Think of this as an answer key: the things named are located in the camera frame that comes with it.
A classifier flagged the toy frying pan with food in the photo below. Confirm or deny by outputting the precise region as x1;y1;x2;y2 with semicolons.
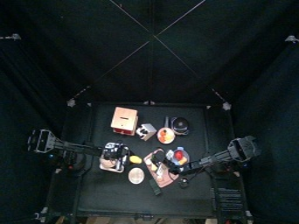
155;115;177;145

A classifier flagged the pale square tray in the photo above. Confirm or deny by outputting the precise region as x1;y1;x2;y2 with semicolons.
98;154;129;174

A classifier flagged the yellow toy corn cob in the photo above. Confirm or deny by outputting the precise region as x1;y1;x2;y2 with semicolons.
129;155;145;165

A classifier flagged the black toy pot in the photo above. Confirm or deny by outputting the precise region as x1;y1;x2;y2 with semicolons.
171;116;193;136

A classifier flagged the small black ring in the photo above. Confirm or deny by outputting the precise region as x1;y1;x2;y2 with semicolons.
178;178;193;189

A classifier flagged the bowl with red toy tomato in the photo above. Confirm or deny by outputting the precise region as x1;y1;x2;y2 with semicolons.
171;146;193;166

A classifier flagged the dark oblong toy piece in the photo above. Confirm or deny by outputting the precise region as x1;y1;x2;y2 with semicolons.
149;178;165;197

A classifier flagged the round pale toy plate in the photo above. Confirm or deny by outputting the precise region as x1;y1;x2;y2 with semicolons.
127;166;146;186

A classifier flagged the small white toy box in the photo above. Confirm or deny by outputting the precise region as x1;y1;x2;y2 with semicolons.
135;122;158;142

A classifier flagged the orange square box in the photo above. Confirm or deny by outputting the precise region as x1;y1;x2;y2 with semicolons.
110;106;141;137

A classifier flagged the pink toy cutting board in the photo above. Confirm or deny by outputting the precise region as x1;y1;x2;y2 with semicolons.
143;148;182;189

